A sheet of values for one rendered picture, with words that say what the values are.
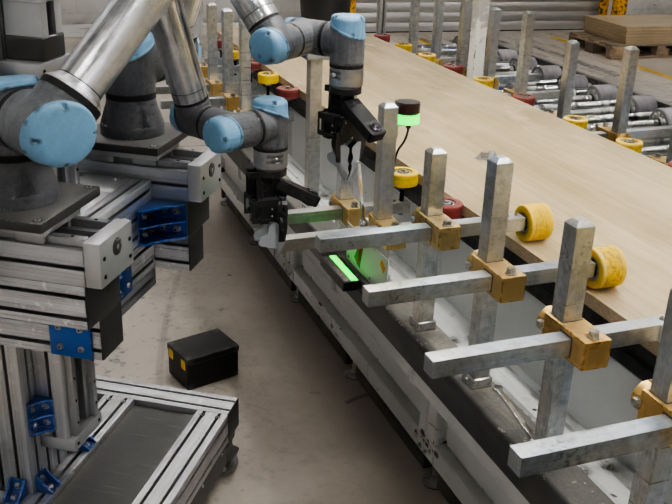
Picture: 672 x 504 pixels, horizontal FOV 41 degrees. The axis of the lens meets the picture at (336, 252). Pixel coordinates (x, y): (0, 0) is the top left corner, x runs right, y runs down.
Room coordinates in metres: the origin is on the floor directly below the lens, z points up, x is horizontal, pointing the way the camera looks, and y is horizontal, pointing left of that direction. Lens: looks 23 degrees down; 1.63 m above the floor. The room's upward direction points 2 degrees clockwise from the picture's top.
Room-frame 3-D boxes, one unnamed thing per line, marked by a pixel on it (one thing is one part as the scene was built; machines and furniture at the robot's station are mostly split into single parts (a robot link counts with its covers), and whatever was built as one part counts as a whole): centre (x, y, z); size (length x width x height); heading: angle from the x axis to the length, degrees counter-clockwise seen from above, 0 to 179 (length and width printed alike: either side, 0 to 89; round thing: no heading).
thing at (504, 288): (1.53, -0.30, 0.95); 0.14 x 0.06 x 0.05; 21
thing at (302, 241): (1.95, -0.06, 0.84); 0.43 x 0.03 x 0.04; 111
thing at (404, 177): (2.26, -0.17, 0.85); 0.08 x 0.08 x 0.11
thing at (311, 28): (2.00, 0.09, 1.29); 0.11 x 0.11 x 0.08; 62
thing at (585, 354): (1.30, -0.39, 0.95); 0.14 x 0.06 x 0.05; 21
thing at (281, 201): (1.87, 0.16, 0.97); 0.09 x 0.08 x 0.12; 111
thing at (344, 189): (2.25, -0.02, 0.93); 0.04 x 0.04 x 0.48; 21
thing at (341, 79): (1.96, -0.01, 1.21); 0.08 x 0.08 x 0.05
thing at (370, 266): (2.03, -0.07, 0.75); 0.26 x 0.01 x 0.10; 21
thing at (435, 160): (1.78, -0.20, 0.87); 0.04 x 0.04 x 0.48; 21
